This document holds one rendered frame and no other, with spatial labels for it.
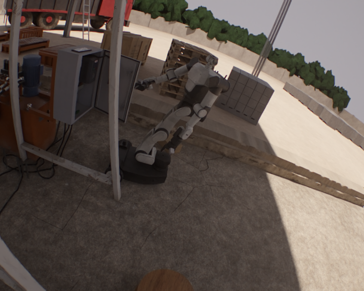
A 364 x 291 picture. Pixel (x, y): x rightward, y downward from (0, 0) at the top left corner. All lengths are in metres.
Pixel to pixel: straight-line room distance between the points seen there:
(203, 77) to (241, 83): 2.59
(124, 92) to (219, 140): 1.90
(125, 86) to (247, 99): 2.99
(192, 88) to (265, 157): 2.19
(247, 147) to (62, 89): 2.78
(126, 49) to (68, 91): 3.12
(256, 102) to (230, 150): 1.44
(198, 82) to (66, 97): 1.08
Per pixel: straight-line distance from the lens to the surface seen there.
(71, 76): 1.59
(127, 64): 1.75
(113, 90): 1.33
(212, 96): 1.61
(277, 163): 3.72
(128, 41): 4.60
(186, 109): 1.80
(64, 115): 1.76
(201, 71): 1.68
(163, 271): 1.50
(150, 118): 3.13
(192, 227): 2.06
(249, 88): 4.23
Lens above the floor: 1.59
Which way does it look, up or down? 31 degrees down
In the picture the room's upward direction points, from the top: 23 degrees clockwise
